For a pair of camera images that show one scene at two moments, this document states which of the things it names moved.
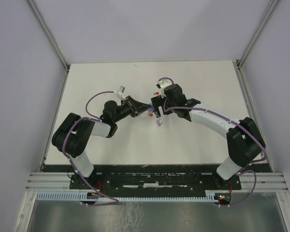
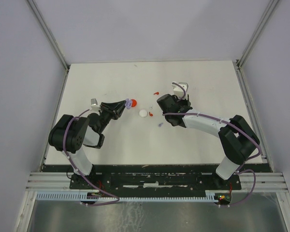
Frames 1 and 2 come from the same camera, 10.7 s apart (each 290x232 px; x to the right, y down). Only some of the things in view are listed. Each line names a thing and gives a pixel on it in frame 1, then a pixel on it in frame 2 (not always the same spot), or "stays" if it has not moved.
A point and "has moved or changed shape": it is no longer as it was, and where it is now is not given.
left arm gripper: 137,108 to 107,107
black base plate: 154,180 stays
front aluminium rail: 60,181 stays
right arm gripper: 157,101 to 185,101
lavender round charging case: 151,109 has moved or changed shape
